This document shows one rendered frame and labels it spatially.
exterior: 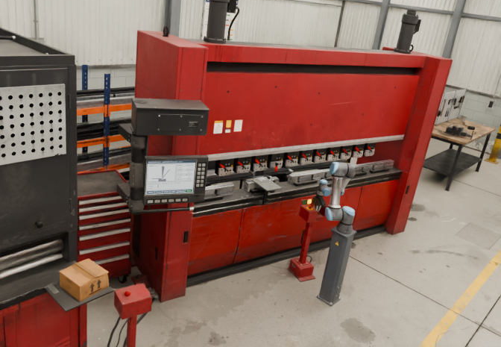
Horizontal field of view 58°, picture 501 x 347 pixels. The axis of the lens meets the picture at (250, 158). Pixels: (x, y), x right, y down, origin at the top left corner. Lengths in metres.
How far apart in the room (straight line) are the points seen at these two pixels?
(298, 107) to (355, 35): 8.18
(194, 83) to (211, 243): 1.62
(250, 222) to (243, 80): 1.43
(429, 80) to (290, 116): 1.94
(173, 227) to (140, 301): 1.00
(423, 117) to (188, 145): 3.10
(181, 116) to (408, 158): 3.52
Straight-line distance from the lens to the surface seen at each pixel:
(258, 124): 4.25
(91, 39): 7.75
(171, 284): 4.30
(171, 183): 3.24
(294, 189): 4.72
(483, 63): 11.32
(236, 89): 4.01
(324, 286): 4.60
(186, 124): 3.13
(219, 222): 4.32
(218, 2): 3.87
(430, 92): 5.70
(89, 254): 4.24
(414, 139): 5.84
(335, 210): 4.16
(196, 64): 3.52
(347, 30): 12.66
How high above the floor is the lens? 2.75
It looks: 20 degrees down
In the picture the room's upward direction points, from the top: 8 degrees clockwise
